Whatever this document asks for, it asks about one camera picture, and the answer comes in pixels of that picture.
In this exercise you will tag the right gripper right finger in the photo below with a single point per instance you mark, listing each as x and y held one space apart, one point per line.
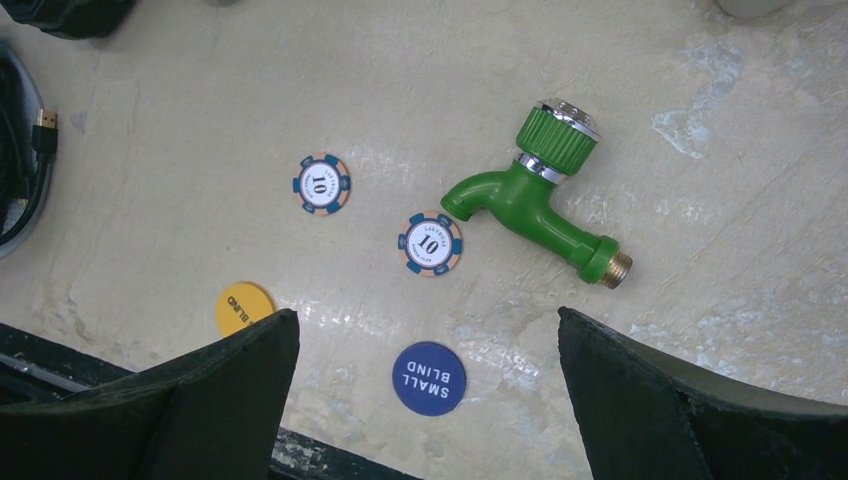
645 414

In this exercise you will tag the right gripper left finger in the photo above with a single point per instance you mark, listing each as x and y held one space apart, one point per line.
213 413

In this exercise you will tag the black table front rail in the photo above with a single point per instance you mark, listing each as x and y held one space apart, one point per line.
36 369

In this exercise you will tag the blue ten chip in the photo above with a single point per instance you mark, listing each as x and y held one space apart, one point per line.
322 185
430 244

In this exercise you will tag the left blue ten chip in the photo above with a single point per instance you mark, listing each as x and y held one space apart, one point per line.
322 185

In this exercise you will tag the green plastic faucet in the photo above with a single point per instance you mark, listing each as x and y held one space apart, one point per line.
554 142

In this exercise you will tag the yellow big blind button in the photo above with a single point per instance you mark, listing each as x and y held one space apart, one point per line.
241 305

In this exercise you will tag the blue small blind button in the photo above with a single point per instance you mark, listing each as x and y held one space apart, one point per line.
429 379

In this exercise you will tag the right blue ten chip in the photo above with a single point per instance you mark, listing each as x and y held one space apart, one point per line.
430 244

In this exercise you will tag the white perforated cable spool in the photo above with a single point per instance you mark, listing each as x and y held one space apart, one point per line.
29 143

